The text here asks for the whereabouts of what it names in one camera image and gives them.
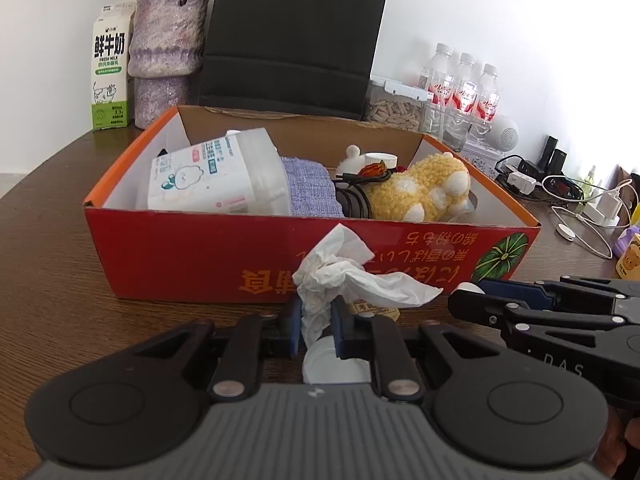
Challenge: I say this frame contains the white wall charger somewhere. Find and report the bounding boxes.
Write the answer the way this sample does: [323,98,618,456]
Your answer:
[582,180,633,223]

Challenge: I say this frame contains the purple mottled vase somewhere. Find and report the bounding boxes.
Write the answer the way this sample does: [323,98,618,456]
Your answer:
[127,0,211,131]

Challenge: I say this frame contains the black sunglasses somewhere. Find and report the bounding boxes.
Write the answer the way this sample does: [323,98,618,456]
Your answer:
[541,174,585,204]

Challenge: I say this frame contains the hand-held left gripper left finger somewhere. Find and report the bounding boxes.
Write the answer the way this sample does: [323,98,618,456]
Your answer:
[115,300,304,402]

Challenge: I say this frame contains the white round speaker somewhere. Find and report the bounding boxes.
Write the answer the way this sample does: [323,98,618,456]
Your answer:
[487,115,521,151]

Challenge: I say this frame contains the white power adapter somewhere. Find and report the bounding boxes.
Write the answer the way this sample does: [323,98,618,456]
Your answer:
[502,167,536,195]

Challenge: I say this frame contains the small tan labelled packet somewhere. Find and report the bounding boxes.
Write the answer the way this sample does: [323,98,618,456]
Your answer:
[348,299,401,322]

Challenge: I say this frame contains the white tissue pack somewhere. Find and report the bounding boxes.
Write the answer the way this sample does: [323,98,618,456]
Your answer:
[460,137,501,181]

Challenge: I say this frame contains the clear drinking glass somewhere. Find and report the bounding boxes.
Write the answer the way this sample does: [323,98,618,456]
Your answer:
[442,107,473,153]

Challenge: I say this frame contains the small clear spray bottle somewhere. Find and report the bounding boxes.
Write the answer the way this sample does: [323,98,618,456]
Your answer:
[582,165,601,201]

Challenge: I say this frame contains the white green milk carton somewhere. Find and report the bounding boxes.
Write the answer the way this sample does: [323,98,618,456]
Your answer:
[91,1,135,132]

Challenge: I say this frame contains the red cardboard box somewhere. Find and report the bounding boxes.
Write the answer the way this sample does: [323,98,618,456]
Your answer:
[82,105,542,305]

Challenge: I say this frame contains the yellow white plush toy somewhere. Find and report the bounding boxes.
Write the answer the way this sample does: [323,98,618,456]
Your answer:
[334,144,476,223]

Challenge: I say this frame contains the red fabric rose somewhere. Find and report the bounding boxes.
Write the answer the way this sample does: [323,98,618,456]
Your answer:
[359,160,413,181]

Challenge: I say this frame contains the white tissue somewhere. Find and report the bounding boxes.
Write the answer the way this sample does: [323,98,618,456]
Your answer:
[292,223,440,350]

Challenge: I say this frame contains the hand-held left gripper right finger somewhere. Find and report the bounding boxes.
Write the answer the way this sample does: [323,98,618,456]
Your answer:
[331,296,526,403]

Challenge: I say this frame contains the red label water bottle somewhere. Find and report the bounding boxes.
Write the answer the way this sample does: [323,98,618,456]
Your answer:
[417,42,456,111]
[447,52,478,116]
[472,63,501,123]

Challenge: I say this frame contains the white puck charging cable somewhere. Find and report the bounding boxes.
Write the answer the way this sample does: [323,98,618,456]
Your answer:
[550,205,613,261]

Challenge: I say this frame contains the yellow bear mug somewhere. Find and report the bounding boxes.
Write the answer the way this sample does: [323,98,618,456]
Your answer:
[614,237,640,282]

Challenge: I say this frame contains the black paper bag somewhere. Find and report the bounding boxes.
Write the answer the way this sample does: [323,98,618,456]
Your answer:
[197,0,394,122]

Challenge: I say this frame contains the clear snack container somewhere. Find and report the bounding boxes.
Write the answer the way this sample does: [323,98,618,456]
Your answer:
[362,75,436,128]

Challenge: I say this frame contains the white ribbed bottle cap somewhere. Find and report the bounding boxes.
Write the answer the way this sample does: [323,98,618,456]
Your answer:
[302,336,372,386]

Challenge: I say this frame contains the thin black cable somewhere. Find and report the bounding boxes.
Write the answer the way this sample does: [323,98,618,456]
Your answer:
[332,172,396,185]

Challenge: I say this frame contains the braided black white cable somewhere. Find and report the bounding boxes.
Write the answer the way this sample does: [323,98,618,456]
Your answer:
[332,182,373,220]

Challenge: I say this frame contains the black upright charging dock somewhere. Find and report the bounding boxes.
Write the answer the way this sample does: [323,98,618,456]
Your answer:
[537,135,568,173]

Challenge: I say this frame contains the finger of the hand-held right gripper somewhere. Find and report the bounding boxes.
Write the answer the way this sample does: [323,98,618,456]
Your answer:
[477,276,640,311]
[448,291,640,348]

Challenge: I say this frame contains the white wet wipes pack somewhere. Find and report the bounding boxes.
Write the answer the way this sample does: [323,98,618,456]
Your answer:
[147,128,292,217]

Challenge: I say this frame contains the purple fabric pouch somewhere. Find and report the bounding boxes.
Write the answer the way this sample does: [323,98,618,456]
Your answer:
[279,156,347,219]

